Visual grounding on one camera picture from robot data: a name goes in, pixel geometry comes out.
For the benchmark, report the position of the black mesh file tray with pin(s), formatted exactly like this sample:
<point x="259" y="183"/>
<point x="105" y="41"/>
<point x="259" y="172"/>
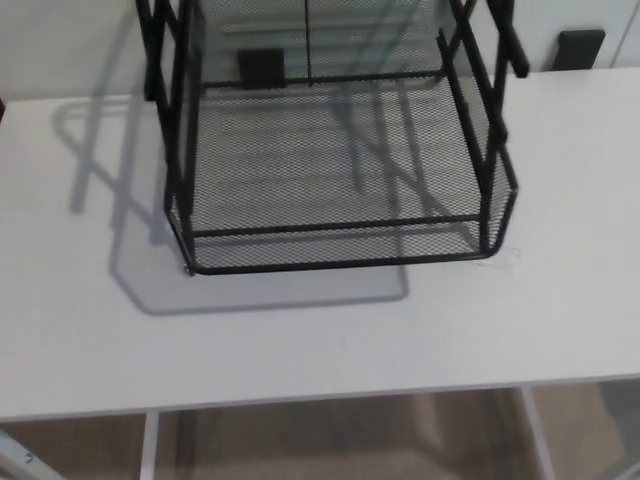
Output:
<point x="325" y="165"/>

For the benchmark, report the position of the clear tape piece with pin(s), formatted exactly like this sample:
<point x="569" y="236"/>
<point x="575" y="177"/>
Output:
<point x="507" y="257"/>

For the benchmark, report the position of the dark brown furniture panel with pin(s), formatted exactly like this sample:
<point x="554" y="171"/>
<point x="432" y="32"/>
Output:
<point x="2" y="102"/>

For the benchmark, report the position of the black metal file rack frame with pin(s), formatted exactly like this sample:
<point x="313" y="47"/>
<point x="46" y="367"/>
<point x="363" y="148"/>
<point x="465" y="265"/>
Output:
<point x="175" y="150"/>

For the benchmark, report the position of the black wall bracket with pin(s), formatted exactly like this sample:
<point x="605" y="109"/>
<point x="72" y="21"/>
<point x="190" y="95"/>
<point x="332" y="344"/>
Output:
<point x="262" y="69"/>
<point x="580" y="49"/>

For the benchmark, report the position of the white desk leg frame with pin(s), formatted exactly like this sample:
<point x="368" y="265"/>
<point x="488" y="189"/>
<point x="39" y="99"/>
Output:
<point x="150" y="445"/>
<point x="539" y="435"/>

